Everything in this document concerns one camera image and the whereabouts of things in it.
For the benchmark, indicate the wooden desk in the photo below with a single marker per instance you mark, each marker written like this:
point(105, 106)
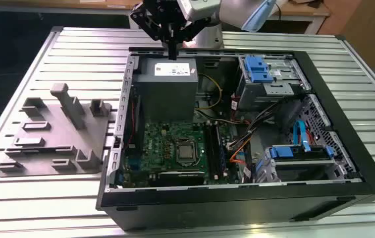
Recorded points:
point(306, 10)

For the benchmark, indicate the black graphics card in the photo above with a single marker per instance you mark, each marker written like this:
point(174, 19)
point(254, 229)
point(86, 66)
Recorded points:
point(181, 177)

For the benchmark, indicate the brown wooden cabinet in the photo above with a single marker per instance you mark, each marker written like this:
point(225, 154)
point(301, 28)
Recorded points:
point(366, 24)

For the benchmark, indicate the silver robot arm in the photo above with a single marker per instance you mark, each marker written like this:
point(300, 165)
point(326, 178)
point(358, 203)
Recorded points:
point(228, 10)

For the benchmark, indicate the green motherboard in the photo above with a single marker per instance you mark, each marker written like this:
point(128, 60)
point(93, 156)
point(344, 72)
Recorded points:
point(156, 138)

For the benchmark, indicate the grey parts rack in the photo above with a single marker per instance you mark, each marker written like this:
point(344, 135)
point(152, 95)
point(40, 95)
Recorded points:
point(58, 129)

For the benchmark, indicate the grey power supply box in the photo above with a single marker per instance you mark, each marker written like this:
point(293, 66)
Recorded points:
point(165, 94)

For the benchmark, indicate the metal disk bay cage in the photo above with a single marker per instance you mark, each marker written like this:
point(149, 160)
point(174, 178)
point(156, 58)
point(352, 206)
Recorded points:
point(284, 89)
point(306, 162)

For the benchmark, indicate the black RAM slot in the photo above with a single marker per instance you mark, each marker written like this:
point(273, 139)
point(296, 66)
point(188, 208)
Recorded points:
point(213, 148)
point(209, 148)
point(217, 148)

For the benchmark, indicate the silver CPU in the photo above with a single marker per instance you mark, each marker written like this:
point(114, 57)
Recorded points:
point(186, 151)

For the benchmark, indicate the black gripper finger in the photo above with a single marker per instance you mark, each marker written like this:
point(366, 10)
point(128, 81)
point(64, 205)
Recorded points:
point(189, 31)
point(148, 22)

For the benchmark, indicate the black PC case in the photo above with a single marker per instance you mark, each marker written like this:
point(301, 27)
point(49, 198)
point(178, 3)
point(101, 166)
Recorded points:
point(241, 205)

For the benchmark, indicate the blue disk carrier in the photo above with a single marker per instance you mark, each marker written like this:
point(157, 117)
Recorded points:
point(281, 151)
point(257, 72)

